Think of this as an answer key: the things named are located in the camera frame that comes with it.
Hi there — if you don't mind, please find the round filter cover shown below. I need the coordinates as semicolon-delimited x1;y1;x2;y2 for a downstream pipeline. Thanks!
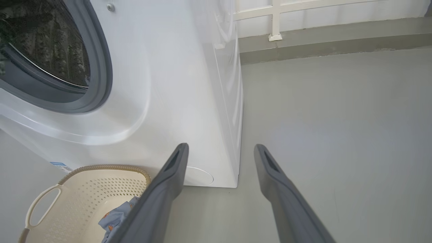
184;165;214;186

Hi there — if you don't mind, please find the grey rubber door gasket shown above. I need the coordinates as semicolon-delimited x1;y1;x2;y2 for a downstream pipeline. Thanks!
0;0;113;114

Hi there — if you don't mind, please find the cream perforated laundry basket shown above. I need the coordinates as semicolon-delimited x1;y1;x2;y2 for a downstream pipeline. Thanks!
18;165;152;243

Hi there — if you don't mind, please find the stainless steel drum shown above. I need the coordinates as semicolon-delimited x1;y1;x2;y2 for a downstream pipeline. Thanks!
0;0;91;89

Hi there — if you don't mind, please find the blue patterned garment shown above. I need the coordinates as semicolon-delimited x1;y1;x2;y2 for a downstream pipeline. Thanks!
98;196;140;243

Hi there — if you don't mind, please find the white railing frame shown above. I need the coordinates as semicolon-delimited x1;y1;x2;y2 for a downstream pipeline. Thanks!
233;0;388;42

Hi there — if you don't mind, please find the white washing machine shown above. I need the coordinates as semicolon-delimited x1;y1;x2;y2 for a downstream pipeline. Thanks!
0;0;244;188

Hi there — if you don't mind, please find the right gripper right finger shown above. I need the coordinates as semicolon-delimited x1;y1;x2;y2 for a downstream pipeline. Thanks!
254;144;336;243

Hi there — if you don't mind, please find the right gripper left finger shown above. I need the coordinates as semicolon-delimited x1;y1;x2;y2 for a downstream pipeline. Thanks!
108;143;189;243

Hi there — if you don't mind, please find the blue energy label sticker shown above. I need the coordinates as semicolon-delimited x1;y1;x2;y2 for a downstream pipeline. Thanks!
50;162;73;173

